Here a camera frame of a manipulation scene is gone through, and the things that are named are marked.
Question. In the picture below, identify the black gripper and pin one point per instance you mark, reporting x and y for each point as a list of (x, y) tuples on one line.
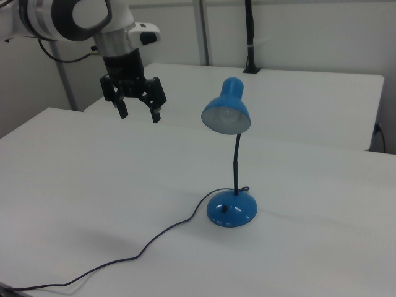
[(123, 69)]

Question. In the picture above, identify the blue gooseneck desk lamp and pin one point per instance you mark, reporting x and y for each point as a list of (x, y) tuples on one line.
[(232, 208)]

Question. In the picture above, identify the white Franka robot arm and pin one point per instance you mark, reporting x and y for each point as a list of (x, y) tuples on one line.
[(40, 18)]

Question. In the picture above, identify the black pole with table clamp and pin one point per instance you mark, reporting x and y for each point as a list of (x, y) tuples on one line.
[(250, 34)]

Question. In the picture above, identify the grey partition post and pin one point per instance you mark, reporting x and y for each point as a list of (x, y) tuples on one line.
[(201, 31), (65, 83)]

